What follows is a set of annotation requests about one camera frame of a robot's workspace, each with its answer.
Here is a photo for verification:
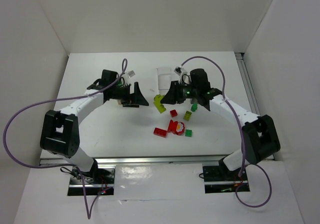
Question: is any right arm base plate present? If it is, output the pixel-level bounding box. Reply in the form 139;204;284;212
198;165;250;194

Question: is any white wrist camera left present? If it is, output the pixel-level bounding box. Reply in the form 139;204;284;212
123;70;135;79

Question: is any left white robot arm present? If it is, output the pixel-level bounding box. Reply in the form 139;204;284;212
40;69;149;181

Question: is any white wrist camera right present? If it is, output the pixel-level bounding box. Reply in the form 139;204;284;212
174;66;188;77

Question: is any aluminium rail right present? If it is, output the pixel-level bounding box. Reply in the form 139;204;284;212
235;53;260;125

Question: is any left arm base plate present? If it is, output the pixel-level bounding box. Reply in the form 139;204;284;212
63;166;116;197

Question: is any lime stepped lego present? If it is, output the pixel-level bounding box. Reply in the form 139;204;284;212
153;94;166;114

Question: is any small red square lego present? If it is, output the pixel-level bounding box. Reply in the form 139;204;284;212
169;109;178;118

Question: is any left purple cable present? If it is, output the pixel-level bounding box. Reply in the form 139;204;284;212
2;58;129;220

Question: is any green lego near right gripper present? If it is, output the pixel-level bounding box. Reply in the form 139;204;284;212
190;103;198;112

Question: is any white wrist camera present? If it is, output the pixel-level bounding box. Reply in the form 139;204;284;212
174;66;188;77
123;70;135;79

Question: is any aluminium rail front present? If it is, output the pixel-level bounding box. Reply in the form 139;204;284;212
38;153;276;166

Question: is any green lego near flower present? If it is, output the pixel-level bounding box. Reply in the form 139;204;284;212
185;129;193;137

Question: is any red flower lego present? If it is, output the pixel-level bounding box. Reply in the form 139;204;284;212
167;120;186;136

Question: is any red rectangular lego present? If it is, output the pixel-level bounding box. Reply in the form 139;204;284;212
153;127;168;138

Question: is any aluminium rail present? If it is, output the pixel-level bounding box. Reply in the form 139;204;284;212
38;153;276;166
235;53;260;125

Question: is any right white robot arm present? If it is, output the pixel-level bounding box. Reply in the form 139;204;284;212
161;67;281;176

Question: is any clear plastic container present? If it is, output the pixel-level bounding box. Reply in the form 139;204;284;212
157;67;172;95

